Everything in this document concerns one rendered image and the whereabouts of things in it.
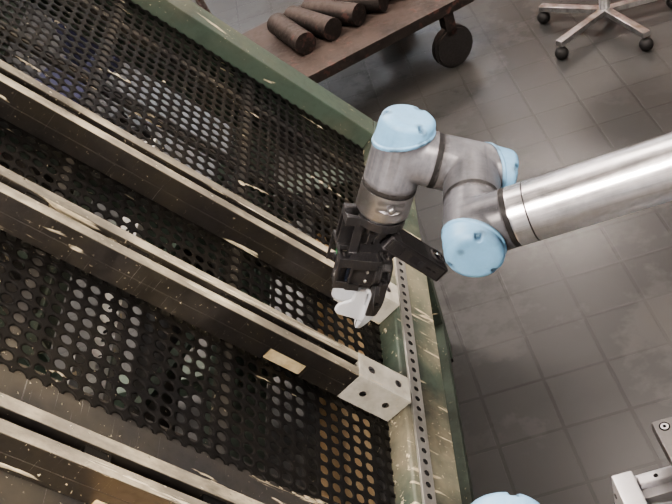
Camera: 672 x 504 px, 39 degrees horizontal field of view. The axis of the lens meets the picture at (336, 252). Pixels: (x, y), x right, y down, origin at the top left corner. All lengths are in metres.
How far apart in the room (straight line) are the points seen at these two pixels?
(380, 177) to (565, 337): 1.97
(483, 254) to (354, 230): 0.24
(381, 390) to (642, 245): 1.80
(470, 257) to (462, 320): 2.14
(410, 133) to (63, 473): 0.63
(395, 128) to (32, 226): 0.65
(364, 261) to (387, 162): 0.16
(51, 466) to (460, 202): 0.63
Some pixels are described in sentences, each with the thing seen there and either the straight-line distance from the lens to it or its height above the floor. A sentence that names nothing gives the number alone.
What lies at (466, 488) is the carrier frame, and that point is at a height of 0.18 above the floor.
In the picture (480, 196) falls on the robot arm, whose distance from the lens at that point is 1.18.
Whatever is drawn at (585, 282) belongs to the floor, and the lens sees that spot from 3.34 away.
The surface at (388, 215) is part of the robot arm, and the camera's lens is 1.29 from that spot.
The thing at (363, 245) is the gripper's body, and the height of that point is 1.47.
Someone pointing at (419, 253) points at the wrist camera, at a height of 1.43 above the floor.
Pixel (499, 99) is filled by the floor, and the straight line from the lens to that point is 4.31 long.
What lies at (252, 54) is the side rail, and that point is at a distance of 2.47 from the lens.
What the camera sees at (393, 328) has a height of 0.90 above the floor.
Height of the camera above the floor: 2.30
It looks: 38 degrees down
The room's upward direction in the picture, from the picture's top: 20 degrees counter-clockwise
